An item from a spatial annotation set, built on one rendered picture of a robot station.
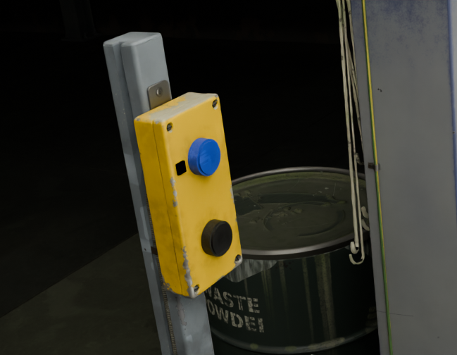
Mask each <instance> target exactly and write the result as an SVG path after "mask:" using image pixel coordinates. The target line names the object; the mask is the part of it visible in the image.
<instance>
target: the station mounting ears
mask: <svg viewBox="0 0 457 355"><path fill-rule="evenodd" d="M147 96H148V100H149V108H150V110H152V109H154V108H156V107H159V106H161V105H163V104H165V103H167V102H169V101H171V100H170V92H169V87H168V82H167V80H162V81H160V82H157V83H156V84H154V85H151V86H149V87H148V88H147Z"/></svg>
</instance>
